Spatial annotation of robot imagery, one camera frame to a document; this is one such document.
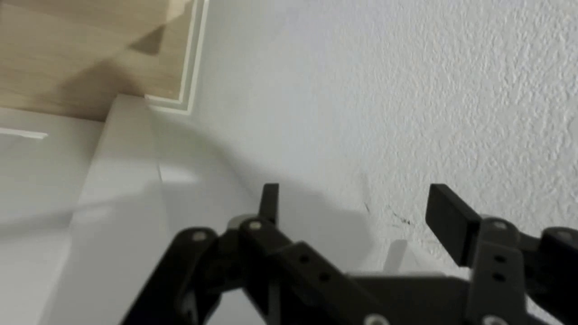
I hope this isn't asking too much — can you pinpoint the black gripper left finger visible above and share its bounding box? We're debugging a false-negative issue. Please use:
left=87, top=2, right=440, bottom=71
left=120, top=183, right=376, bottom=325

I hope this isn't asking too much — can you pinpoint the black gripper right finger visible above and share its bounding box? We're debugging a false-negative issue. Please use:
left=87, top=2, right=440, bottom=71
left=425, top=183, right=578, bottom=325

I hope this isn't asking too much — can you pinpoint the white panelled door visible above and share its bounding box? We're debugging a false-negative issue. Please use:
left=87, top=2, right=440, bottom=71
left=0, top=107, right=105, bottom=325

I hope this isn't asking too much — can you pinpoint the white baseboard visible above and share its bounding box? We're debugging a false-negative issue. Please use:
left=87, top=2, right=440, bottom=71
left=143, top=0, right=214, bottom=118

